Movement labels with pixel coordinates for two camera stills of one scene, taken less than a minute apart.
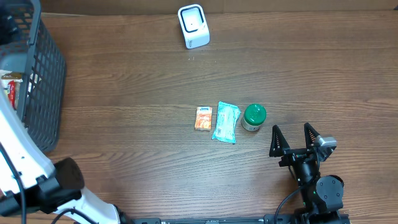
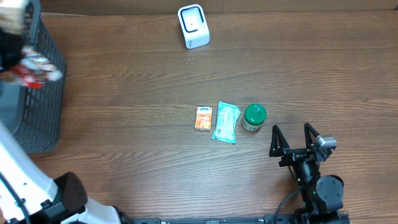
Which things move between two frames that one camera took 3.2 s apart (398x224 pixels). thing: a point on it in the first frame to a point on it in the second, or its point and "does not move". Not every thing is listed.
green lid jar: [254, 115] does not move
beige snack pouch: [12, 75] to [13, 15]
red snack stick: [11, 93] to [32, 80]
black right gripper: [292, 155] does not move
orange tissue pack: [203, 118] does not move
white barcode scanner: [194, 25] does not move
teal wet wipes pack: [227, 116] does not move
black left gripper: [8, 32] to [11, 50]
